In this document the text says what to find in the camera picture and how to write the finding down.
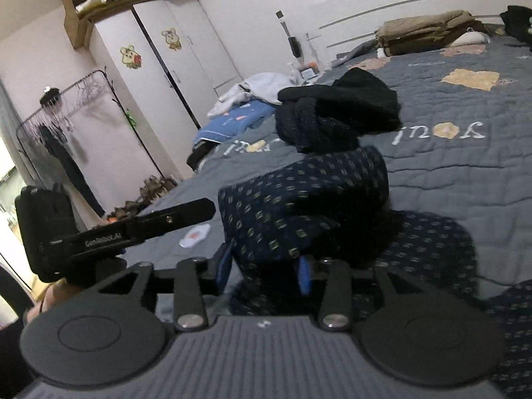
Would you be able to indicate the tan folded blanket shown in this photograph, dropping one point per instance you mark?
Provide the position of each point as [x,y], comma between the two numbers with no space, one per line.
[424,29]

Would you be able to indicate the cartoon mouse sticker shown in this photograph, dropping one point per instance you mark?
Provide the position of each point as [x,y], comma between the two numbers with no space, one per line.
[171,39]
[129,57]

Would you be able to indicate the white wardrobe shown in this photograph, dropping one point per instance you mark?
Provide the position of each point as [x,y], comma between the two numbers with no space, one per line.
[166,75]

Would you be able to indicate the navy patterned garment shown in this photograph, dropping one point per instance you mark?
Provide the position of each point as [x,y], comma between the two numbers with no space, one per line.
[307,199]

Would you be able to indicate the black metal clothes rack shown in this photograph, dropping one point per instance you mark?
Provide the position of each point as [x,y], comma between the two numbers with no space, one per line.
[104,91]

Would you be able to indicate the white clothing pile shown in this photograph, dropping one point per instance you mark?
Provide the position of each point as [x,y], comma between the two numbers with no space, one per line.
[266,85]

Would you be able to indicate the white pillow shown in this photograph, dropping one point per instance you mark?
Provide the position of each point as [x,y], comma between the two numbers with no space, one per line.
[469,38]

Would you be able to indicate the black knit sweater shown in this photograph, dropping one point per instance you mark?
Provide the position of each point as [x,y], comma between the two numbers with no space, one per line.
[332,108]

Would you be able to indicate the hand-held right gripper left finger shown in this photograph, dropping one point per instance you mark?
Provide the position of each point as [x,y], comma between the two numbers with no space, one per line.
[224,264]

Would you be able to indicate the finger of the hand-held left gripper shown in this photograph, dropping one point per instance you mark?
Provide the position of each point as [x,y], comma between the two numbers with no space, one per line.
[174,218]

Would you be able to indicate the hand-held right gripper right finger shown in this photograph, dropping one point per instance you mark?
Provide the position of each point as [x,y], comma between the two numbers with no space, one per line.
[304,276]

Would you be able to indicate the white headboard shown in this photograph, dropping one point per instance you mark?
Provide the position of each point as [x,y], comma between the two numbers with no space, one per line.
[415,12]

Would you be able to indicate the black clothes heap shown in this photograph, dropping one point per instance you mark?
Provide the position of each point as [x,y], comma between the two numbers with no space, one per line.
[515,20]

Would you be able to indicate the blue blanket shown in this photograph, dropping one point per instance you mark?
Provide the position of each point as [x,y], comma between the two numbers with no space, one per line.
[232,122]

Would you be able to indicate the black white upright device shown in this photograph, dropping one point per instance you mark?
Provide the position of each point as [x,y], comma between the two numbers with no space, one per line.
[293,43]

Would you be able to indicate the person's left hand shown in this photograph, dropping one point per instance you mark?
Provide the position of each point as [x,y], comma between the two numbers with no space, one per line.
[60,295]

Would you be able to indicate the dark hanging clothes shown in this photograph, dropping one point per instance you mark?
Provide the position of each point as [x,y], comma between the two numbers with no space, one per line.
[70,162]

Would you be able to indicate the grey printed bed quilt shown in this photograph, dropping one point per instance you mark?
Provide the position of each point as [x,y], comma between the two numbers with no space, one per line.
[440,183]

